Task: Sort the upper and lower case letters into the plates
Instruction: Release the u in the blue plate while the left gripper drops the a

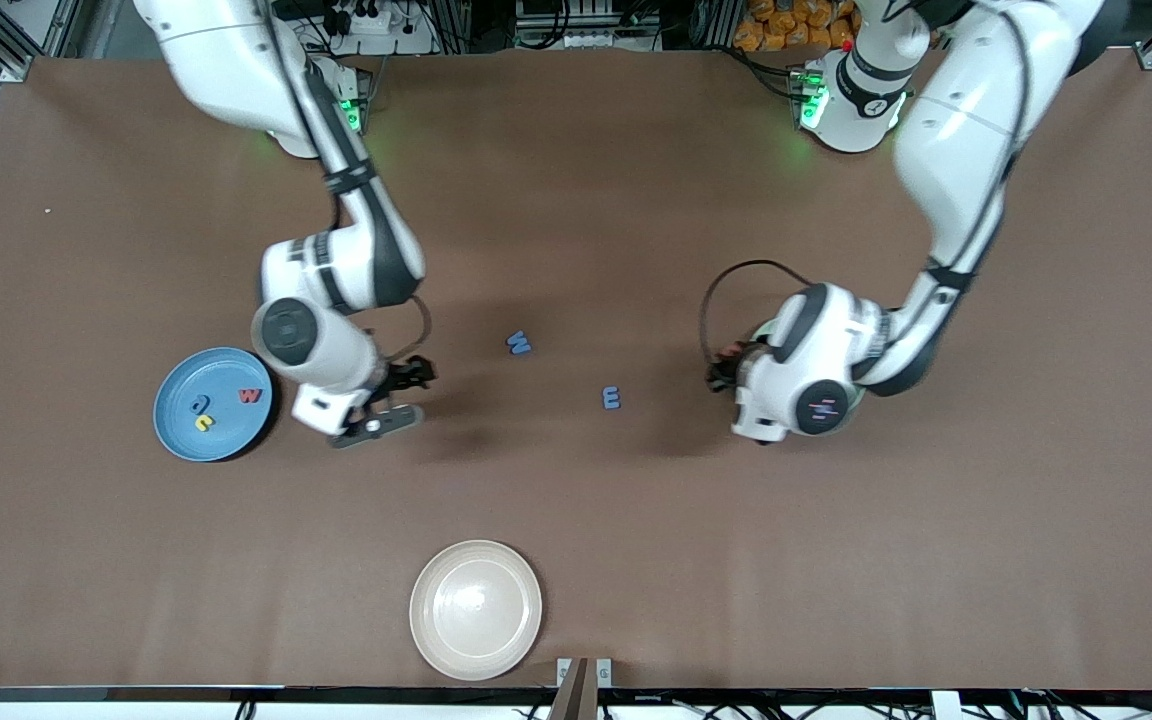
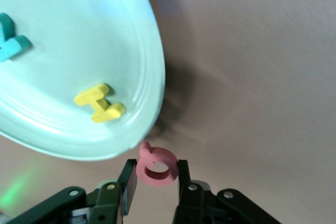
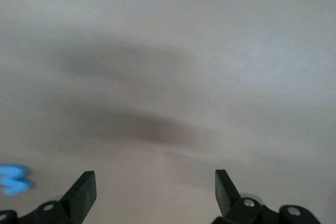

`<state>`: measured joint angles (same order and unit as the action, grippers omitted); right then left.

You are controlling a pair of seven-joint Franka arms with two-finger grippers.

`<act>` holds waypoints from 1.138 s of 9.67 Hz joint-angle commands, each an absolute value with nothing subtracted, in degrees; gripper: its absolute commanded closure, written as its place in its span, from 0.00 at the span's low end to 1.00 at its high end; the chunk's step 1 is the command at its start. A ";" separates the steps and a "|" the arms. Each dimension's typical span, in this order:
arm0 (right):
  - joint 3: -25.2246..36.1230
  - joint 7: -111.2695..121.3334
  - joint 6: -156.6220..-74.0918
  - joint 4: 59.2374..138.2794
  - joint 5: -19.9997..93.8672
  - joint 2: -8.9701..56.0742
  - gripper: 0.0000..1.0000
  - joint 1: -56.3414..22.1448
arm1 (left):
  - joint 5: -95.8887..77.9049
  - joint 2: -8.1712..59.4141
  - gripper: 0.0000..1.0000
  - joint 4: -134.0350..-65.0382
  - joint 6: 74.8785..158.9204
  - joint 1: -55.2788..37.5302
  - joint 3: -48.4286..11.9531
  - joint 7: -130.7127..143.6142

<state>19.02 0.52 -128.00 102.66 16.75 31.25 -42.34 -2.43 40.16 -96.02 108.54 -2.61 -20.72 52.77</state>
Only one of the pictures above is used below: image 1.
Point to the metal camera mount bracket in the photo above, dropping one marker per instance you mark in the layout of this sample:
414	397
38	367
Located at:
584	685

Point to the blue foam letter W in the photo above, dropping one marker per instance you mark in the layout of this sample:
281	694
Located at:
519	343

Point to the beige plate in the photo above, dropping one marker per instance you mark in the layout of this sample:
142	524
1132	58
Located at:
476	610

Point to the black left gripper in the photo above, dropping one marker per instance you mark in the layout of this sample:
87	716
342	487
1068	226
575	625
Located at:
723	374

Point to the orange bag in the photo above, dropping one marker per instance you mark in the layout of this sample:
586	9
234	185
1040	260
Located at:
786	25

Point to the blue plate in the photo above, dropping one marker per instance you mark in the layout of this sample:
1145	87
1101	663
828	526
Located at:
213	445

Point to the red foam letter w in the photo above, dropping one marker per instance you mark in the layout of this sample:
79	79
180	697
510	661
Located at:
250	396

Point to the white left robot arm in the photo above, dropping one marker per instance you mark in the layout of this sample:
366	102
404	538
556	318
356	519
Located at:
956	130

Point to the long white power strip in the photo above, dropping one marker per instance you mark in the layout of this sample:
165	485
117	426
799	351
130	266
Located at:
586	40

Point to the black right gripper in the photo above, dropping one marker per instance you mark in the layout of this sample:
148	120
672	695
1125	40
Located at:
406	375

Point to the white power strip with plugs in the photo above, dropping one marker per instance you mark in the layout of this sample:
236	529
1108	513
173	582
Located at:
406	42

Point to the blue foam letter m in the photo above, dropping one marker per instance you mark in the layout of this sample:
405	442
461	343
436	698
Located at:
611	398

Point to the yellow foam letter u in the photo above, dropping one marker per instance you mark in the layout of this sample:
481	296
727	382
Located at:
204	423

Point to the green plate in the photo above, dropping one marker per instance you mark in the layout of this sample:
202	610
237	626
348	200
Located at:
762	330

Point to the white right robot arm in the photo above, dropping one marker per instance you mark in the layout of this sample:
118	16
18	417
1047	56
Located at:
216	60

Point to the brown table cover mat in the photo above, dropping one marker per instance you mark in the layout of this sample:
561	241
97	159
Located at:
636	520

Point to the blue foam letter a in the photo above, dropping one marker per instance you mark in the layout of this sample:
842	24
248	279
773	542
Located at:
200	403

